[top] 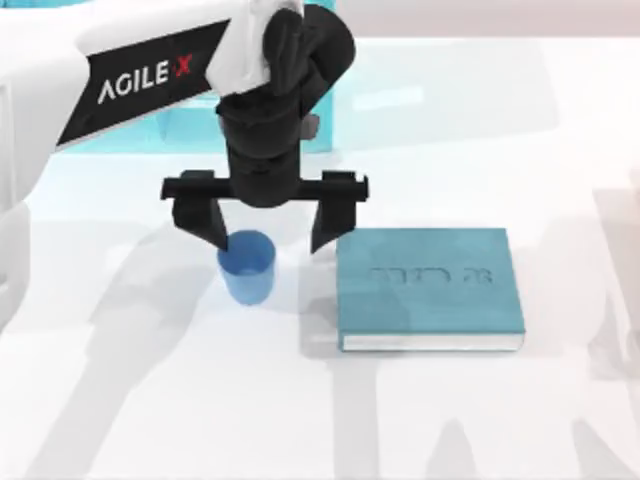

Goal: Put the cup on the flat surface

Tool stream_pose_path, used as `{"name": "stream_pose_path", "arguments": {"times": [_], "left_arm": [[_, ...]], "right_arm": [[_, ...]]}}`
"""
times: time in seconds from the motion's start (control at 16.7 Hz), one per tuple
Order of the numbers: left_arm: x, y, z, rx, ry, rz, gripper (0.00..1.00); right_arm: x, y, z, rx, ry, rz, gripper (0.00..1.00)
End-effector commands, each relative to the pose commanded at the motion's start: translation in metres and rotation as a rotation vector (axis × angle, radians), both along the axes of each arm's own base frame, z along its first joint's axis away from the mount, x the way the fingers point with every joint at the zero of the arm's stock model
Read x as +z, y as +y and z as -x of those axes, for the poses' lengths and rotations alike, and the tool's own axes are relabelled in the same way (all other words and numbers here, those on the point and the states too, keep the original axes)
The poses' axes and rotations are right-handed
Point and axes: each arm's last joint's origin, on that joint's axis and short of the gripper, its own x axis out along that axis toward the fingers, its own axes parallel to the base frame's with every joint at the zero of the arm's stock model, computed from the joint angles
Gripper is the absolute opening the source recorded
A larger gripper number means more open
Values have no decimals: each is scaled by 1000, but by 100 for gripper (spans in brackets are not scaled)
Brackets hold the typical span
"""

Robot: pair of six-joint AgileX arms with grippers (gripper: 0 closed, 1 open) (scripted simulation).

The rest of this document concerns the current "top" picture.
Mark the pale grey rounded box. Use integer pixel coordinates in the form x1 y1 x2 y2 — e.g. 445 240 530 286
301 113 323 142

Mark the blue cup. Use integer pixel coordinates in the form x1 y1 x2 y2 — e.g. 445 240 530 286
216 229 278 307

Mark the teal book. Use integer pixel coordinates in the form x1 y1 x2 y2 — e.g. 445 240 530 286
334 227 527 353

